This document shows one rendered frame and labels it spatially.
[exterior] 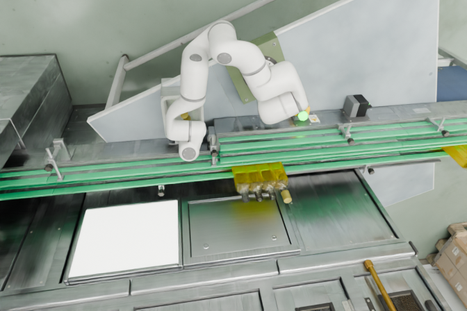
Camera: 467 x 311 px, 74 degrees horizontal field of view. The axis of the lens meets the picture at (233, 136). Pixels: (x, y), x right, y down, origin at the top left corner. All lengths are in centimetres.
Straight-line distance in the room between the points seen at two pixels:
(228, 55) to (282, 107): 28
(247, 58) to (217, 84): 51
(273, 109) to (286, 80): 12
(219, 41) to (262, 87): 20
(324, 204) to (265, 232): 35
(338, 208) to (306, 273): 39
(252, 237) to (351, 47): 92
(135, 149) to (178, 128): 44
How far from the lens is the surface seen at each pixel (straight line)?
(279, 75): 99
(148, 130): 152
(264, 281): 130
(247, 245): 134
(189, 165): 140
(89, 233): 148
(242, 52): 89
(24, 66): 208
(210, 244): 135
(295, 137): 144
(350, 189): 169
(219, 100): 144
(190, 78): 96
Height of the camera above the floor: 197
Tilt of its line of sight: 51 degrees down
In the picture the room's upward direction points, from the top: 166 degrees clockwise
